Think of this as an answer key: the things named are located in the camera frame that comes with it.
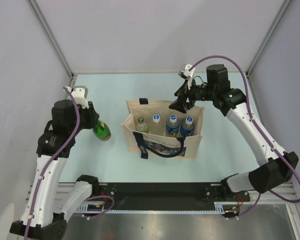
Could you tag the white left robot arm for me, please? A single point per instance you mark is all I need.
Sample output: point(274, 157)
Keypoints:
point(42, 219)

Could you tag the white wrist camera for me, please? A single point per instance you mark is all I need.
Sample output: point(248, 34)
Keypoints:
point(187, 72)
point(79, 94)

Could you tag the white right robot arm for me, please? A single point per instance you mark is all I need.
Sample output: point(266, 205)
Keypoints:
point(273, 160)

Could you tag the green bottle red label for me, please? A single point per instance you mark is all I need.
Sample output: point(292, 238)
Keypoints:
point(102, 131)

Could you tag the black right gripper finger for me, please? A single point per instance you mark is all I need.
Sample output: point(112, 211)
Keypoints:
point(182, 91)
point(179, 105)

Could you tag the Pocari Sweat bottle labelled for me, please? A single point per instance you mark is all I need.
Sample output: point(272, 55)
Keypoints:
point(187, 127)

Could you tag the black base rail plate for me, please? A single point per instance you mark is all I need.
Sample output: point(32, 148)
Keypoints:
point(178, 196)

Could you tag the beige canvas tote bag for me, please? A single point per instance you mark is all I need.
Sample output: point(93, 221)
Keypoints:
point(161, 144)

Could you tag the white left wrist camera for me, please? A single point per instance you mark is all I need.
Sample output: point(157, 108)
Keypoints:
point(79, 94)

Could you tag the Pocari Sweat bottle clear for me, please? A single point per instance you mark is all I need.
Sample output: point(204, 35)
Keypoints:
point(156, 120)

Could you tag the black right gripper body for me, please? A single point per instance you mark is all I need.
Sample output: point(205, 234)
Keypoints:
point(199, 92)

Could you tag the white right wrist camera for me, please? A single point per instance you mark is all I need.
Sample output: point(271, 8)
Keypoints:
point(187, 72)

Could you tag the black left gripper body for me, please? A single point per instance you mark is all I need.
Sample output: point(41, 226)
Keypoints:
point(87, 117)

